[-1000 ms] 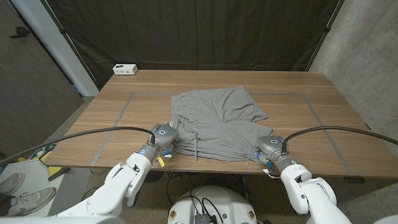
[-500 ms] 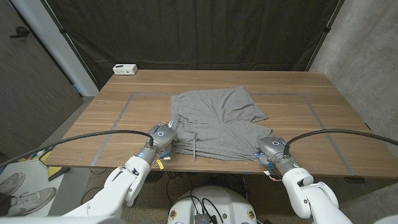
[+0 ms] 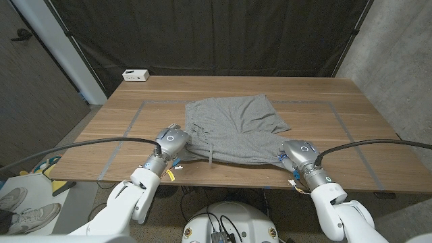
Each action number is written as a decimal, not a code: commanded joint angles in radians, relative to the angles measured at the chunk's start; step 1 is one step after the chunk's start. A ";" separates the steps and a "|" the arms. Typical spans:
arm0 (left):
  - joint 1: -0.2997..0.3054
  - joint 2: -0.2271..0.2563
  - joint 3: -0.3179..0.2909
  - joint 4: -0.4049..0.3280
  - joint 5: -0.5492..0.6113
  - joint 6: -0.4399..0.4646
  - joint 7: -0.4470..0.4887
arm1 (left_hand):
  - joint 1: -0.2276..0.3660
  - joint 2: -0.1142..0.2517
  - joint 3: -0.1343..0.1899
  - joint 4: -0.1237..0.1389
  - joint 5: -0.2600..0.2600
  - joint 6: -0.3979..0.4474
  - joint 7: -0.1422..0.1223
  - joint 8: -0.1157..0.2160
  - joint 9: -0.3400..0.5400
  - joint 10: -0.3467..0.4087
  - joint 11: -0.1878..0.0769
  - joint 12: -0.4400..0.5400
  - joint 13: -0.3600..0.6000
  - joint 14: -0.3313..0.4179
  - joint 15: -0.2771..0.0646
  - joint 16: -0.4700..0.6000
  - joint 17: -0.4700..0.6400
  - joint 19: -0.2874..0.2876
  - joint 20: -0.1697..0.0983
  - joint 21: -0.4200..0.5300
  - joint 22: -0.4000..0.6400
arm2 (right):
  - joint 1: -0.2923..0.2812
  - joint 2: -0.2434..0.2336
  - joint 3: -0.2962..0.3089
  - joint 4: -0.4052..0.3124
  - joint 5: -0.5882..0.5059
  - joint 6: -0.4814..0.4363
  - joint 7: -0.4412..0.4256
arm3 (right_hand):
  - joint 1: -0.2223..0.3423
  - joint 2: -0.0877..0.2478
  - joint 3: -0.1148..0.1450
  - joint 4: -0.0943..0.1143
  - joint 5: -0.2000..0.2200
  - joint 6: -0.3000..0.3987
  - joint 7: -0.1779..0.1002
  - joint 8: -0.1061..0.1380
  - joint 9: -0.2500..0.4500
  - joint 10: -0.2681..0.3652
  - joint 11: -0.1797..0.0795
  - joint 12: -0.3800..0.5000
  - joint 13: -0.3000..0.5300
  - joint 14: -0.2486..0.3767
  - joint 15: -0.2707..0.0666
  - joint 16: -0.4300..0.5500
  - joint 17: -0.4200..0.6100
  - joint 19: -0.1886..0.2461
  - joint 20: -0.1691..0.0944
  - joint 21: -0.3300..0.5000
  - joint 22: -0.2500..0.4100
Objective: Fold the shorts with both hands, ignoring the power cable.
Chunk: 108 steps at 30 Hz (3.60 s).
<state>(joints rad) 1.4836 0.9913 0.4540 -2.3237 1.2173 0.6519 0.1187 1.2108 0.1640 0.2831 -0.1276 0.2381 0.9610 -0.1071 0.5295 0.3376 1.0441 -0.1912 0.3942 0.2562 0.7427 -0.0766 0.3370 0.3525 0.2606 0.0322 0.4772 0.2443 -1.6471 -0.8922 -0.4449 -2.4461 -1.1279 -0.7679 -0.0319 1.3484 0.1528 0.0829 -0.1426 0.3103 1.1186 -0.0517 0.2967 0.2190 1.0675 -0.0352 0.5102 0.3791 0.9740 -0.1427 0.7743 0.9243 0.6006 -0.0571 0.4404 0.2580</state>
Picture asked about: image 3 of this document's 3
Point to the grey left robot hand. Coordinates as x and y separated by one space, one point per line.
172 141

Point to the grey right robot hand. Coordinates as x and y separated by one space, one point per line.
300 153

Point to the grey fabric shorts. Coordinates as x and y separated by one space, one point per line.
236 128

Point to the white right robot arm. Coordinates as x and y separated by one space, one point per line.
341 216

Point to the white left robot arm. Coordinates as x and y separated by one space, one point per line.
125 202

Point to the grey table leg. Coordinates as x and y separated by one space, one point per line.
317 195
148 192

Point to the black round fan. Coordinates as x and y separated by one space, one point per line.
165 191

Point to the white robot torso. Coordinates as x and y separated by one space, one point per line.
233 219

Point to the black backdrop curtain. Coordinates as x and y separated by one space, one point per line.
209 37

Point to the black backdrop stand pole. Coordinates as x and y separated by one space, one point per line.
68 33
354 33

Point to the white pillar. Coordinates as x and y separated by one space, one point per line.
67 57

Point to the white floor box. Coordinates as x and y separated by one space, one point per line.
40 189

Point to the dark wood grain door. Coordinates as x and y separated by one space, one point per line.
30 94

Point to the grey sneaker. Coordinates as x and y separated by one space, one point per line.
33 217
13 197

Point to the dark trouser leg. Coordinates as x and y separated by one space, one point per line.
5 222

